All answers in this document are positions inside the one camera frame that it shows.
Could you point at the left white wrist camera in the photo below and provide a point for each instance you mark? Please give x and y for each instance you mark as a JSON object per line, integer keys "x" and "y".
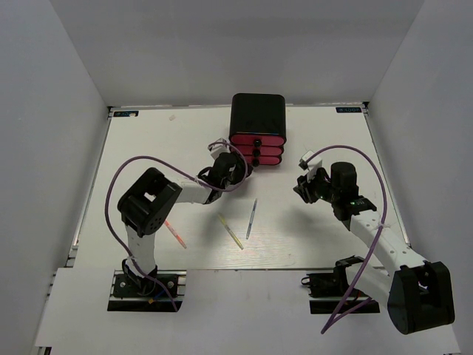
{"x": 220, "y": 146}

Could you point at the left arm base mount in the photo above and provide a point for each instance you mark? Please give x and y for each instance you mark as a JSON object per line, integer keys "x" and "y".
{"x": 125, "y": 295}

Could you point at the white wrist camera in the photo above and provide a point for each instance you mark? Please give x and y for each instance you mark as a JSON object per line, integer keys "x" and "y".
{"x": 220, "y": 146}
{"x": 310, "y": 161}

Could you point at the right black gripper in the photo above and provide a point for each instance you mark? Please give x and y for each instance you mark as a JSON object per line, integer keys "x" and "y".
{"x": 304, "y": 188}

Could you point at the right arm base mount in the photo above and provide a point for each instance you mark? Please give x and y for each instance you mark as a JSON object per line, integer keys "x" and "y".
{"x": 332, "y": 292}

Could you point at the blue thin pen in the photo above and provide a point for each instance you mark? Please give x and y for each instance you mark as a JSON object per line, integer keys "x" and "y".
{"x": 251, "y": 219}

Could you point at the left blue table label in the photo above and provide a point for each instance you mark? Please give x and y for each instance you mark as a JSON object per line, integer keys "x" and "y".
{"x": 126, "y": 114}

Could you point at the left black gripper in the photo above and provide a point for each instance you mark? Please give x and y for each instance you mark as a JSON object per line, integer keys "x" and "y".
{"x": 240, "y": 166}

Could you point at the red pink pen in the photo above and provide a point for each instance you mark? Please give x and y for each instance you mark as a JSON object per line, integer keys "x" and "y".
{"x": 175, "y": 234}

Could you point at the right blue table label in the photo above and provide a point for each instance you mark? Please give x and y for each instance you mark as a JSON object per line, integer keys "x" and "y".
{"x": 348, "y": 109}

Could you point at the black drawer cabinet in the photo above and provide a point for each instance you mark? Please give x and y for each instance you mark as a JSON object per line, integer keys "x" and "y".
{"x": 257, "y": 113}

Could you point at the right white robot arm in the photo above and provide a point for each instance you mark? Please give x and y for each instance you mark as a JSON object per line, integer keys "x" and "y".
{"x": 416, "y": 293}

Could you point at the yellow pen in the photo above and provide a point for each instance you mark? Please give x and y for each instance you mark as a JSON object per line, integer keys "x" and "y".
{"x": 230, "y": 232}

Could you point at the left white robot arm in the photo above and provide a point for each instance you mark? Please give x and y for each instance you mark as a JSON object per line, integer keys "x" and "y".
{"x": 147, "y": 203}

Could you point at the blue table label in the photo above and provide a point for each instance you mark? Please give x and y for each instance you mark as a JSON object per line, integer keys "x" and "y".
{"x": 126, "y": 114}
{"x": 348, "y": 109}

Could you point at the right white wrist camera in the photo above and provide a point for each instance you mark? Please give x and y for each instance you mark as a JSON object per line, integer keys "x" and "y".
{"x": 310, "y": 161}

